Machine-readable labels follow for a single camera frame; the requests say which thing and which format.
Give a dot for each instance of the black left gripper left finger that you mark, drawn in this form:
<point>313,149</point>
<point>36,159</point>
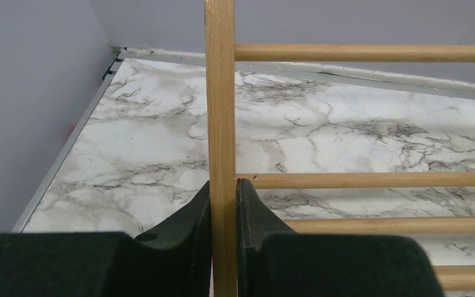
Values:
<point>171,259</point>

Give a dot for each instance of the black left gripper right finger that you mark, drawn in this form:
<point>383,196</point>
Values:
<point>274,260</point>

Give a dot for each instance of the wooden dowel rack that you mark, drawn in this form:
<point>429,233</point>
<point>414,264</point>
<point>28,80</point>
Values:
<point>221,54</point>

